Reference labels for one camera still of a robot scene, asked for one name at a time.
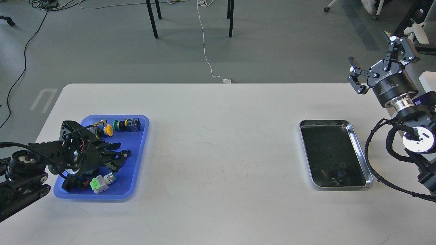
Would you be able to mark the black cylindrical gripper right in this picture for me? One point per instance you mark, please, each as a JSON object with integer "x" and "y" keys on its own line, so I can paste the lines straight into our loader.
{"x": 391, "y": 85}

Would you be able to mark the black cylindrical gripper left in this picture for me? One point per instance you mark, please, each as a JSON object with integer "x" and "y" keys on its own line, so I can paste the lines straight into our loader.
{"x": 90, "y": 160}

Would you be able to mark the black robot arm image left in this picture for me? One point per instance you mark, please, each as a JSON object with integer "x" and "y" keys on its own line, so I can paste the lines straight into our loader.
{"x": 24, "y": 172}

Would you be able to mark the blue plastic tray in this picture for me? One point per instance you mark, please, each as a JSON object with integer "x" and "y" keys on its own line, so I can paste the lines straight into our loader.
{"x": 126, "y": 177}

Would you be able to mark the silver metal tray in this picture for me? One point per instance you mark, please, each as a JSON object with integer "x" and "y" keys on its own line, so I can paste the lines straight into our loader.
{"x": 334, "y": 155}

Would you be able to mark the white office chair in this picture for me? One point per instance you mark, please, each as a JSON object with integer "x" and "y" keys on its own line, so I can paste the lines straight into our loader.
{"x": 420, "y": 40}

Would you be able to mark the black table leg left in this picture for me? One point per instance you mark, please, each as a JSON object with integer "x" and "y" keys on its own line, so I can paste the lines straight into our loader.
{"x": 151, "y": 16}

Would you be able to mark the black table leg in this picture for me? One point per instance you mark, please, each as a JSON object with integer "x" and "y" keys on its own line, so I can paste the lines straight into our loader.
{"x": 230, "y": 16}
{"x": 151, "y": 16}

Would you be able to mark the black table leg right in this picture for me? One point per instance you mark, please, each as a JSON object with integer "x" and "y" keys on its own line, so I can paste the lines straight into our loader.
{"x": 230, "y": 16}

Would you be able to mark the yellow push button switch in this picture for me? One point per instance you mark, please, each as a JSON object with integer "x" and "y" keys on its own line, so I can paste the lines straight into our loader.
{"x": 108, "y": 130}

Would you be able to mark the white and green switch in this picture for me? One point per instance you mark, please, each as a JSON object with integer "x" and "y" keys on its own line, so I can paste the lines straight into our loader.
{"x": 101, "y": 183}

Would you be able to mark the green push button switch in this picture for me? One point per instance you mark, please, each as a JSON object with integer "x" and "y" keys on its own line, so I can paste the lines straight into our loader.
{"x": 127, "y": 125}

